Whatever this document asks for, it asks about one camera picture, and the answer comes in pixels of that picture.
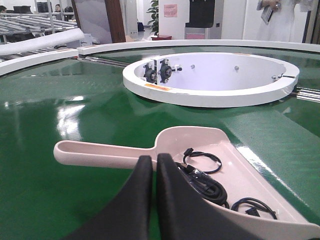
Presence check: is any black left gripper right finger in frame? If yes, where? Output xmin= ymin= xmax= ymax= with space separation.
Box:
xmin=156 ymin=153 xmax=258 ymax=240

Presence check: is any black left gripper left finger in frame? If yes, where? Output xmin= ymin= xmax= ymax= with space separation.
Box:
xmin=63 ymin=155 xmax=153 ymax=240

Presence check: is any thick black cable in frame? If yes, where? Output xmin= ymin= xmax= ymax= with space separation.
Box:
xmin=173 ymin=161 xmax=230 ymax=209

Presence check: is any pink plastic dustpan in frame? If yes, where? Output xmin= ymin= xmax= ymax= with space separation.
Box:
xmin=53 ymin=126 xmax=320 ymax=240

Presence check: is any thin black cable with connector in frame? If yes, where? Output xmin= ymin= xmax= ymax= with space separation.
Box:
xmin=230 ymin=197 xmax=279 ymax=220

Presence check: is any grey roller conveyor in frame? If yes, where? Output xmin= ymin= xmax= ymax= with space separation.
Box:
xmin=0 ymin=13 xmax=78 ymax=45

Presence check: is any steel rollers right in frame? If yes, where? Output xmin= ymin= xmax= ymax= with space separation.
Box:
xmin=296 ymin=87 xmax=320 ymax=103

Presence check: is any white foam roll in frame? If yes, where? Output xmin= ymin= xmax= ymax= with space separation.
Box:
xmin=0 ymin=28 xmax=85 ymax=56

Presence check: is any white outer rim left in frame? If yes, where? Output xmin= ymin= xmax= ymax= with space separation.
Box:
xmin=0 ymin=48 xmax=79 ymax=76

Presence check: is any green potted plant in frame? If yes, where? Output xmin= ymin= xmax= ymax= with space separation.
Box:
xmin=146 ymin=0 xmax=159 ymax=36

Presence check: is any brown wooden pillar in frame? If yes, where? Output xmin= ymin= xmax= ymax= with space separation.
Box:
xmin=104 ymin=0 xmax=126 ymax=43

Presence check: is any black water dispenser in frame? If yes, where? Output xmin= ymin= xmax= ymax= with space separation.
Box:
xmin=185 ymin=0 xmax=215 ymax=40

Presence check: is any person in white dress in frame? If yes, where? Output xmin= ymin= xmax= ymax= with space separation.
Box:
xmin=256 ymin=0 xmax=315 ymax=42

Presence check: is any white inner conveyor ring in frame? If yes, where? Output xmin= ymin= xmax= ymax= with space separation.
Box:
xmin=122 ymin=51 xmax=300 ymax=108

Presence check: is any left black bearing mount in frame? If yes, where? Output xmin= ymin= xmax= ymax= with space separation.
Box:
xmin=143 ymin=63 xmax=157 ymax=84

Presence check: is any black bearing mount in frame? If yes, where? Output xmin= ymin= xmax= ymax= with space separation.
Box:
xmin=143 ymin=63 xmax=157 ymax=84
xmin=158 ymin=59 xmax=182 ymax=84

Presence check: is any right black bearing mount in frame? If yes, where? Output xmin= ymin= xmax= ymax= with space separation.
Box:
xmin=158 ymin=59 xmax=182 ymax=84

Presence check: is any pink wall notice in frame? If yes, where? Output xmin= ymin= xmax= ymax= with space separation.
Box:
xmin=163 ymin=4 xmax=178 ymax=18

